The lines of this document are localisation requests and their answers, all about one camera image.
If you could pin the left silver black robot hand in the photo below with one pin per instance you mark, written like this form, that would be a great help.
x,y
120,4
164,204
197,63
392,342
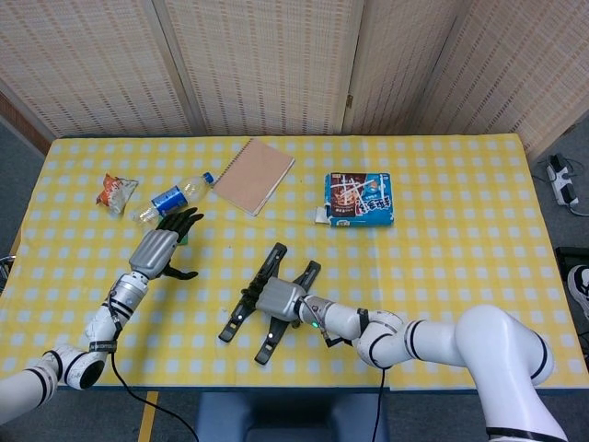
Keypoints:
x,y
154,251

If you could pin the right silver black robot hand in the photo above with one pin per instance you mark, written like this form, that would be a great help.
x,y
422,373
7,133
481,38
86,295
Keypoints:
x,y
280,299

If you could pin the black folding laptop stand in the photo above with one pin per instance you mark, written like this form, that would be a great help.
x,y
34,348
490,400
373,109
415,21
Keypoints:
x,y
278,253

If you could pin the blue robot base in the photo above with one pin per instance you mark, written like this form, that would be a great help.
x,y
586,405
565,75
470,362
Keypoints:
x,y
290,414

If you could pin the clear bottle with blue label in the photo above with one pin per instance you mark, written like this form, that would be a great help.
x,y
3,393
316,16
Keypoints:
x,y
170,200

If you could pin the crumpled orange white snack bag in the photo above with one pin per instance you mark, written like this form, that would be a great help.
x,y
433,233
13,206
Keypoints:
x,y
115,191

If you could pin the brown spiral notebook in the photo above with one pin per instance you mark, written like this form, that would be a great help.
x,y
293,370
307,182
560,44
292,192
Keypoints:
x,y
253,177

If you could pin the blue brown snack box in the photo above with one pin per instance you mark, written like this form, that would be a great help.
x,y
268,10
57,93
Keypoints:
x,y
363,198

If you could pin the yellow white checked tablecloth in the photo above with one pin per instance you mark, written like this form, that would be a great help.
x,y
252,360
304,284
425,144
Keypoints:
x,y
414,276

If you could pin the woven folding screen panel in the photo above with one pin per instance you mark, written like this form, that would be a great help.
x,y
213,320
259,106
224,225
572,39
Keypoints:
x,y
515,69
267,60
92,60
396,60

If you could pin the brass screen hinge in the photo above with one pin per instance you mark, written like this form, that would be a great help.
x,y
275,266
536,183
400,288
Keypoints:
x,y
349,101

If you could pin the black white sneaker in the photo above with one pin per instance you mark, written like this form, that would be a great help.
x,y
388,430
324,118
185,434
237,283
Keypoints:
x,y
580,285

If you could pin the white power strip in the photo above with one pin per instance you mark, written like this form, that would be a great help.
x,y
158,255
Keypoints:
x,y
562,182

